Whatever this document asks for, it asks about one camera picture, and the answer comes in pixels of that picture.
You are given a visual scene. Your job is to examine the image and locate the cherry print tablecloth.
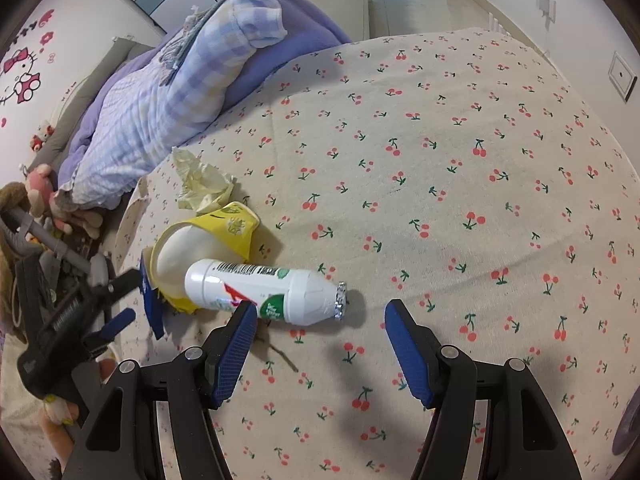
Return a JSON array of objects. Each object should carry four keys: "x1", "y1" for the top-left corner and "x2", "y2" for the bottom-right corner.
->
[{"x1": 112, "y1": 27, "x2": 640, "y2": 480}]

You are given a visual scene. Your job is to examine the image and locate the crumpled tissue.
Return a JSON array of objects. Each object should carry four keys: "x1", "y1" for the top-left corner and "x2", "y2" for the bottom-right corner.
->
[{"x1": 171, "y1": 147, "x2": 238, "y2": 213}]

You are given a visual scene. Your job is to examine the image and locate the brown fuzzy blanket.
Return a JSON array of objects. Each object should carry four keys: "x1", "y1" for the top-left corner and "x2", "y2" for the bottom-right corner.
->
[{"x1": 0, "y1": 182, "x2": 31, "y2": 321}]

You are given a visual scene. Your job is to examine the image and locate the folded striped cloth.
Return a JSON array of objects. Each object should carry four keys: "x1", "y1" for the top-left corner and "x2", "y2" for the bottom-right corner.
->
[{"x1": 160, "y1": 0, "x2": 251, "y2": 86}]

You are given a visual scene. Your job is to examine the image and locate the white cat plush toy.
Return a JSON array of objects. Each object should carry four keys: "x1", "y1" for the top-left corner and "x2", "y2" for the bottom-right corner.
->
[{"x1": 30, "y1": 120, "x2": 56, "y2": 153}]

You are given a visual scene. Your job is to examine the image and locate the thin brown stick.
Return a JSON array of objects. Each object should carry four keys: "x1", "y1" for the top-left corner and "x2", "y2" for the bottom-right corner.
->
[{"x1": 257, "y1": 337, "x2": 301, "y2": 373}]

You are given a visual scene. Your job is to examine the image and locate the pink plush toy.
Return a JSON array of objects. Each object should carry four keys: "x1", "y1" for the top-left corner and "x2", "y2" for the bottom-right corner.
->
[{"x1": 25, "y1": 162, "x2": 106, "y2": 238}]

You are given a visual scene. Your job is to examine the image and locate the grey headboard cushion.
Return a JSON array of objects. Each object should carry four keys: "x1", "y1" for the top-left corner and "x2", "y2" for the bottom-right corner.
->
[{"x1": 27, "y1": 37, "x2": 153, "y2": 171}]

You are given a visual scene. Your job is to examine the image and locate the floral print tablecloth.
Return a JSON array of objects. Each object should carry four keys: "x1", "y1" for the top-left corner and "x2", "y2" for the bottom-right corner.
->
[{"x1": 0, "y1": 330, "x2": 76, "y2": 480}]

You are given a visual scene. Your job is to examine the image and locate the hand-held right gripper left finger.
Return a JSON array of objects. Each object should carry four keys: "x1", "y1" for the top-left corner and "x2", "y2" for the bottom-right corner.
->
[{"x1": 60, "y1": 300, "x2": 258, "y2": 480}]

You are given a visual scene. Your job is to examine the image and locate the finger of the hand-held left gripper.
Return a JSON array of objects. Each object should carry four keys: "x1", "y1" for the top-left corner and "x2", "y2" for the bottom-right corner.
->
[
  {"x1": 87, "y1": 268, "x2": 143, "y2": 301},
  {"x1": 82, "y1": 308, "x2": 137, "y2": 356}
]

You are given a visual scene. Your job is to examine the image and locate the purple plaid quilt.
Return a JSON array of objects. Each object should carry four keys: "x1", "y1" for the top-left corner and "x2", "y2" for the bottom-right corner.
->
[{"x1": 67, "y1": 0, "x2": 353, "y2": 206}]

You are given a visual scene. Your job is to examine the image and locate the white plastic bottle green label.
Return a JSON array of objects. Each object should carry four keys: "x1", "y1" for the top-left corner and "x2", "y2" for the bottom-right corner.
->
[{"x1": 184, "y1": 258, "x2": 349, "y2": 326}]

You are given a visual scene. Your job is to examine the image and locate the small blue box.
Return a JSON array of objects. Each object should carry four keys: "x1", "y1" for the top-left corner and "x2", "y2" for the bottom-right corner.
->
[{"x1": 140, "y1": 247, "x2": 168, "y2": 341}]

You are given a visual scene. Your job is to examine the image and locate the person's left hand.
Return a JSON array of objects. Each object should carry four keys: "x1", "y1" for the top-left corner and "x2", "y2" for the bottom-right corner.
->
[{"x1": 40, "y1": 357, "x2": 118, "y2": 443}]

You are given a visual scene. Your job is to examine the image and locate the purple round object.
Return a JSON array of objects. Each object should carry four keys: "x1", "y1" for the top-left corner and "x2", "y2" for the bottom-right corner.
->
[{"x1": 611, "y1": 400, "x2": 640, "y2": 456}]

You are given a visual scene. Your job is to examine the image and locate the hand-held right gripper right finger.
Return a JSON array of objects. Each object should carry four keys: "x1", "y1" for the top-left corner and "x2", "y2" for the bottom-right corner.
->
[{"x1": 384, "y1": 299, "x2": 583, "y2": 480}]

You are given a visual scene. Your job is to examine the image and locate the pink cat wall sticker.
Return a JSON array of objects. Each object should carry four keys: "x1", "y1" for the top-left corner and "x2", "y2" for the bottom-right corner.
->
[{"x1": 0, "y1": 7, "x2": 58, "y2": 128}]

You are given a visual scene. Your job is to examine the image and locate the yellow paper cup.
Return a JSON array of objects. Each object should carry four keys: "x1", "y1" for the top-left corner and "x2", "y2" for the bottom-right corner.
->
[{"x1": 150, "y1": 201, "x2": 261, "y2": 316}]

